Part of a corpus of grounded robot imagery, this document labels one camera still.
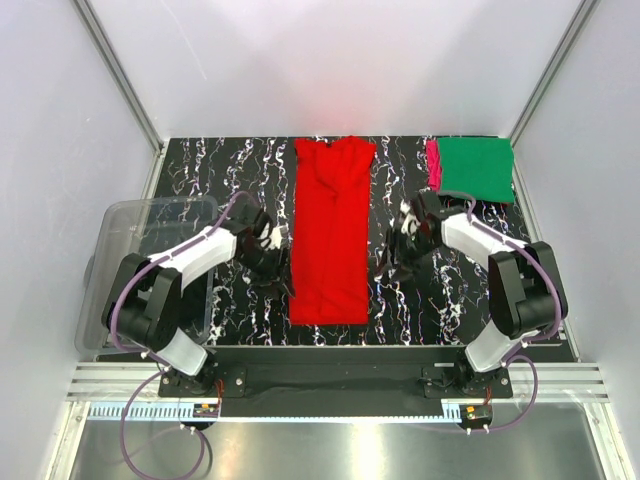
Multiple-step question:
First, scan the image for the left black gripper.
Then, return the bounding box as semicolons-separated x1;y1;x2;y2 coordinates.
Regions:
236;244;295;300

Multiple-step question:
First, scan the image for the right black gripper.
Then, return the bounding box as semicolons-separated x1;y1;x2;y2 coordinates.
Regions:
373;228;440;286

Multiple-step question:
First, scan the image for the red t shirt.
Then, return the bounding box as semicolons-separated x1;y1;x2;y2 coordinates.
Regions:
289;137;376;326

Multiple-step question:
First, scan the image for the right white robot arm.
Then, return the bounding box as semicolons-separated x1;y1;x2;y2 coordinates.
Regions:
376;190;568;397

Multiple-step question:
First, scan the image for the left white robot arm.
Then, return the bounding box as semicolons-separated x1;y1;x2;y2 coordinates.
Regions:
101;199;294;397

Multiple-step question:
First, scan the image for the pink folded t shirt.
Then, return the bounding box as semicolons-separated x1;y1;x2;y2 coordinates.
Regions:
426;139;442;191

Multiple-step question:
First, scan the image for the green folded t shirt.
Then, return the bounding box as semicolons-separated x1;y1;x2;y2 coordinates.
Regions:
437;137;514;204

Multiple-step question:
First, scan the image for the clear plastic bin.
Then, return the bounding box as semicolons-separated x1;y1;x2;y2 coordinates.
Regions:
75;196;218;360

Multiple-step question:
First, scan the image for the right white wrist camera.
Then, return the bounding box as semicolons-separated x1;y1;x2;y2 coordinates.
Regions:
399;201;420;237

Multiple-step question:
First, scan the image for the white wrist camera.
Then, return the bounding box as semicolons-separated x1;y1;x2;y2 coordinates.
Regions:
259;224;289;250
399;201;420;237

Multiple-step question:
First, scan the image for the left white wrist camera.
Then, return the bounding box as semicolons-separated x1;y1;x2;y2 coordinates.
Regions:
259;224;289;250

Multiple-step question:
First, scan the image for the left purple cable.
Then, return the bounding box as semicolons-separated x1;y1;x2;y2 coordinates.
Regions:
109;190;261;477

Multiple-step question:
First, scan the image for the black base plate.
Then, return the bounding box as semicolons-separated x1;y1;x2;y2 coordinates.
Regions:
159;346;513;400

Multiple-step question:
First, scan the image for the white slotted cable duct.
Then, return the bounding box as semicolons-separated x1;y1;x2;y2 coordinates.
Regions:
88;402;219;422

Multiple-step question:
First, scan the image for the aluminium frame rail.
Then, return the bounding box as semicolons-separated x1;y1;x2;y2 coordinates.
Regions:
66;363;611;403

